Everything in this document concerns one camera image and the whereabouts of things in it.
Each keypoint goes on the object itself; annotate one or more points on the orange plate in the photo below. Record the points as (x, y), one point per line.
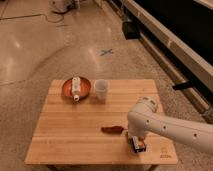
(85, 88)

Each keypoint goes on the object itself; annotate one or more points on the white device on floor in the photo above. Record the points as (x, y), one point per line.
(61, 6)

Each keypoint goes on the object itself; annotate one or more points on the wooden table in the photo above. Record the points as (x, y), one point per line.
(70, 134)

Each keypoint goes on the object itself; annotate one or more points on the brown spoon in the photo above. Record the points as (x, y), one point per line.
(114, 130)

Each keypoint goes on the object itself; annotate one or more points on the translucent plastic cup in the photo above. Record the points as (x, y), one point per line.
(101, 89)

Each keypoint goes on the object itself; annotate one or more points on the black white red eraser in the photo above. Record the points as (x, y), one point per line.
(139, 144)

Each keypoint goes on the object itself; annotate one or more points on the black box on floor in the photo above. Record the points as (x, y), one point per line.
(130, 31)

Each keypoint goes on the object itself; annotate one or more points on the small white bottle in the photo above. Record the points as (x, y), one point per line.
(76, 88)

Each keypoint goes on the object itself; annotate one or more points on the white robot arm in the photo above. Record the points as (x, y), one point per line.
(143, 118)

